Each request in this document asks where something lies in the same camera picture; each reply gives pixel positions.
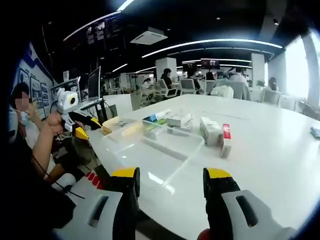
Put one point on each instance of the red white medicine box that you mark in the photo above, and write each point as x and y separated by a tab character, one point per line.
227	141

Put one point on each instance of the clear plastic storage tray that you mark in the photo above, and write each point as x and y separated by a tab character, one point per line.
155	155

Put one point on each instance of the long ceiling light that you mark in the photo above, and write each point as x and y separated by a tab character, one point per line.
212	44

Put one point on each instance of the yellow medicine box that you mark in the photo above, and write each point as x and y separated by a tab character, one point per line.
120	126

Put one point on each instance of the blue green medicine box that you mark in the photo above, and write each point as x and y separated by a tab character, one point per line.
156	117

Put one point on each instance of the person's right hand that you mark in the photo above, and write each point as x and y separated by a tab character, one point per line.
205	235

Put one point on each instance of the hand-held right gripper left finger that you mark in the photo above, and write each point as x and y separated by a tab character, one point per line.
100	215

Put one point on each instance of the computer monitor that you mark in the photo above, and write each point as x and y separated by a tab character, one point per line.
94	83

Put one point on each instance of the light blue face mask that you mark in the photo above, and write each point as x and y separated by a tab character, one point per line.
24	122

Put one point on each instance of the small grey medicine box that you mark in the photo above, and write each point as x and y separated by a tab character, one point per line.
178	132

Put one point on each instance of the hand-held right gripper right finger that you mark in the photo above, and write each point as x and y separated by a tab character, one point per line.
232	215

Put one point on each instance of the white green medicine box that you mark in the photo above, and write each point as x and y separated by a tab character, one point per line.
211	131

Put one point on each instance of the white orange medicine box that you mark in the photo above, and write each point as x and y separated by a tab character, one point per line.
179	120

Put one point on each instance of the wall poster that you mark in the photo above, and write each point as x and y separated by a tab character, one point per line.
35	91

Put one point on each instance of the person's head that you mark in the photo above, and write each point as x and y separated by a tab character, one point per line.
19	87

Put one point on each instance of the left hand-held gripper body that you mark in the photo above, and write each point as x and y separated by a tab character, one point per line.
67	100

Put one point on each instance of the white office chair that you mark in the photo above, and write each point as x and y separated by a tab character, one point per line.
271	97
168	88
188	86

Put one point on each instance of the green potted plant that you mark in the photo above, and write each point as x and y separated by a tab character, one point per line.
260	83

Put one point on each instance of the person's left hand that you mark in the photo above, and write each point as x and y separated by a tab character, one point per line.
53	123

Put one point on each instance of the person's dark clothing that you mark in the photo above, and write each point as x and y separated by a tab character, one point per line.
25	200

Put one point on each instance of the hanging display screen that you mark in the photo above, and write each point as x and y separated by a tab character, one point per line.
210	63

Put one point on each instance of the ceiling air conditioner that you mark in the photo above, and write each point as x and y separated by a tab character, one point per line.
149	37

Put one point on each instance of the blue object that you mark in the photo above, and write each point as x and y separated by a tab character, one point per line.
316	131

